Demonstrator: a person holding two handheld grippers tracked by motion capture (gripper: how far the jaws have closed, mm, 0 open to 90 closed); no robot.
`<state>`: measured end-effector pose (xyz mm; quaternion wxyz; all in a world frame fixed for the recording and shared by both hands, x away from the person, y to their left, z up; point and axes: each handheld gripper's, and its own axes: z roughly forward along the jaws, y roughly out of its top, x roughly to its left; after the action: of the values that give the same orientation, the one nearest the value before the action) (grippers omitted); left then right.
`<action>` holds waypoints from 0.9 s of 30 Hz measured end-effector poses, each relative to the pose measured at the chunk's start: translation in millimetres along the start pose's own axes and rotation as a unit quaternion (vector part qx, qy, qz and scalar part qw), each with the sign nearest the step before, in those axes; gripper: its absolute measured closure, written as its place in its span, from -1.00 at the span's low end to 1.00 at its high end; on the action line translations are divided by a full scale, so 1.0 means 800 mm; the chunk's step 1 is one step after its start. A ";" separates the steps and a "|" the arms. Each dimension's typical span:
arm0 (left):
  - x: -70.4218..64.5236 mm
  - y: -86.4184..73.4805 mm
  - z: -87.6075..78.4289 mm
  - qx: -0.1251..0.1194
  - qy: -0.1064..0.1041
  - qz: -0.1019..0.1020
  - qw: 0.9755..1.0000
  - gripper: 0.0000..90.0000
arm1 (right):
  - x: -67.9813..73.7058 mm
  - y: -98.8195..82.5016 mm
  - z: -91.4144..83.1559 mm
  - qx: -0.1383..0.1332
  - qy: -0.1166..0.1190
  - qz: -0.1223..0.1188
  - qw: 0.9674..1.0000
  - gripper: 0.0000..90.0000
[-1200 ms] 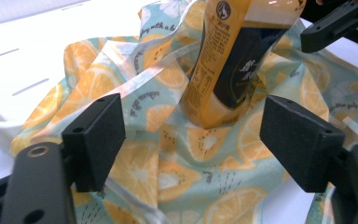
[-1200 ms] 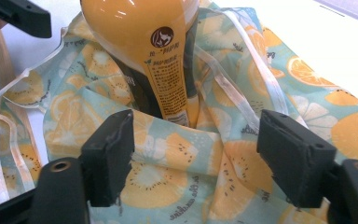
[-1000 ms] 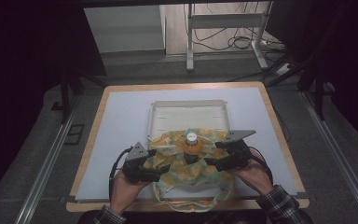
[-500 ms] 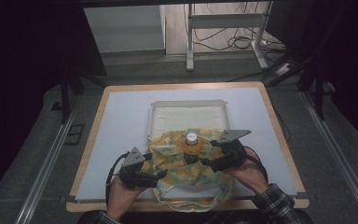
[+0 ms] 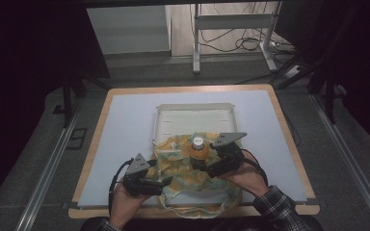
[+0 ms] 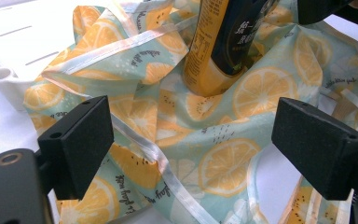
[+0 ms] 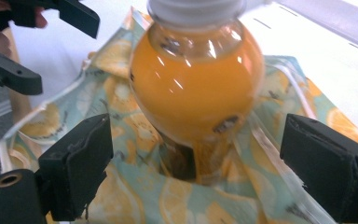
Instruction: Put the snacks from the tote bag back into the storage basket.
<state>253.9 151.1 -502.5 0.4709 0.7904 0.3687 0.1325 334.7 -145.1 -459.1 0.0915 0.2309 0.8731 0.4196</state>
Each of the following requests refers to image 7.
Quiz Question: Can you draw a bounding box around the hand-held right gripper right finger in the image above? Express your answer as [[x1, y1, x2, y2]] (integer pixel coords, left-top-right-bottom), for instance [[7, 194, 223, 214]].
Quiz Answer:
[[279, 112, 358, 224]]

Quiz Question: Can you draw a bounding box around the orange juice bottle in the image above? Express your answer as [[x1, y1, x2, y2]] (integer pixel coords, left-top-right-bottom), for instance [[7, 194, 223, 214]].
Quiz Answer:
[[129, 0, 266, 184]]

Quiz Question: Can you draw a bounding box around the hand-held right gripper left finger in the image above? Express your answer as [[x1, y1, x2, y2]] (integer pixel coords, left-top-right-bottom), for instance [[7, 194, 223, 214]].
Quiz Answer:
[[37, 112, 115, 222]]

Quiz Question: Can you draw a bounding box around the lemon print fabric bag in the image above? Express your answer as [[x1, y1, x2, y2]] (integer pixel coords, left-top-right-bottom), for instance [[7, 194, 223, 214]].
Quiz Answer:
[[0, 6, 358, 224]]

